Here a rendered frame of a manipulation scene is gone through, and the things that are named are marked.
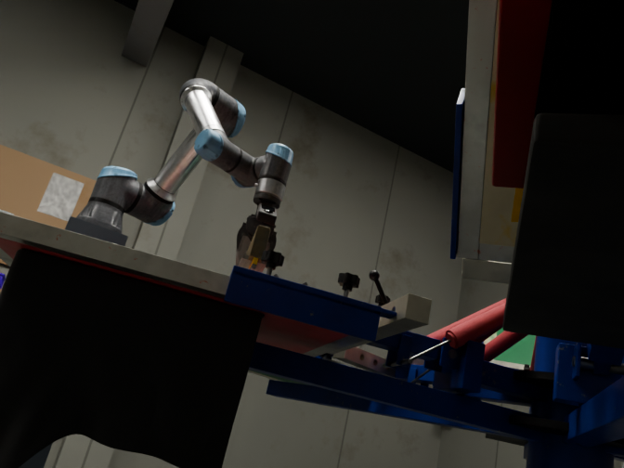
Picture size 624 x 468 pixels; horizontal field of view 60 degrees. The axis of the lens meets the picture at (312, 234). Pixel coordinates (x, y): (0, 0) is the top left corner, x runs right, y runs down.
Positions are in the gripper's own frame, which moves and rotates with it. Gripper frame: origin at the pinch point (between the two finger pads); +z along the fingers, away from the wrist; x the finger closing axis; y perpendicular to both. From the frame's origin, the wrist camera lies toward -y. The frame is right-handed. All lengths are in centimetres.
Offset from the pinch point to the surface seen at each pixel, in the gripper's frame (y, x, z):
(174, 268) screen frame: -29.4, 14.9, 11.5
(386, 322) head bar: -24.8, -28.9, 9.3
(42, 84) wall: 246, 163, -152
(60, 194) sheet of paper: 253, 124, -80
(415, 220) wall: 329, -161, -177
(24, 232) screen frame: -29, 41, 13
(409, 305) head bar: -34.4, -29.6, 7.2
